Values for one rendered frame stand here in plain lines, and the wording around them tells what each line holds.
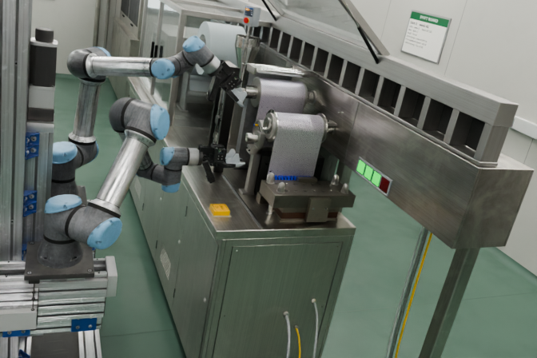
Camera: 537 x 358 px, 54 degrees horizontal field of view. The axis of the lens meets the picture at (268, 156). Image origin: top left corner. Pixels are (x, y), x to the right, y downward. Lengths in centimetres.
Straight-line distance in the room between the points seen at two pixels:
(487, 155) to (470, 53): 348
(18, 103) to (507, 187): 165
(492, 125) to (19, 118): 154
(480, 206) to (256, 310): 109
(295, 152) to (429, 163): 68
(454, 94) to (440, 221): 44
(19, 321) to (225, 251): 78
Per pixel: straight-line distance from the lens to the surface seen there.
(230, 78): 219
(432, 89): 200
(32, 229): 220
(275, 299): 244
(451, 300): 218
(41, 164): 208
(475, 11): 531
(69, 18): 765
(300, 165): 244
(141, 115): 190
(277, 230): 223
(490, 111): 180
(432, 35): 566
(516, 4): 500
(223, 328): 243
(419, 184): 201
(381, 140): 220
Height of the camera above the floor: 191
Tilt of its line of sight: 19 degrees down
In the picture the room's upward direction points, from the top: 11 degrees clockwise
